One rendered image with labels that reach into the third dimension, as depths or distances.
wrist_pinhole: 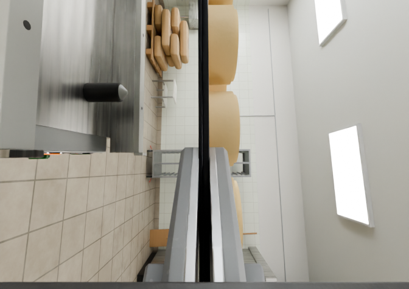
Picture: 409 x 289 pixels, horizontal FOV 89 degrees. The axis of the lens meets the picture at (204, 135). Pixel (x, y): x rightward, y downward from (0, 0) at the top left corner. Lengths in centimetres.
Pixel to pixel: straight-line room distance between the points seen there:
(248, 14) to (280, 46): 107
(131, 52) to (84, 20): 11
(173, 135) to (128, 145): 406
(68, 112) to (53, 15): 13
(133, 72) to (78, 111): 16
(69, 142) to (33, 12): 18
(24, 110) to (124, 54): 33
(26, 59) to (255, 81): 480
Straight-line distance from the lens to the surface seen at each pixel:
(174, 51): 404
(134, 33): 52
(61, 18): 38
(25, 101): 21
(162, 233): 435
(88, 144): 40
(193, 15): 520
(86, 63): 42
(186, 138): 446
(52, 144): 33
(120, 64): 50
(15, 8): 22
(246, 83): 487
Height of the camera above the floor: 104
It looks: level
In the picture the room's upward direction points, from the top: 90 degrees clockwise
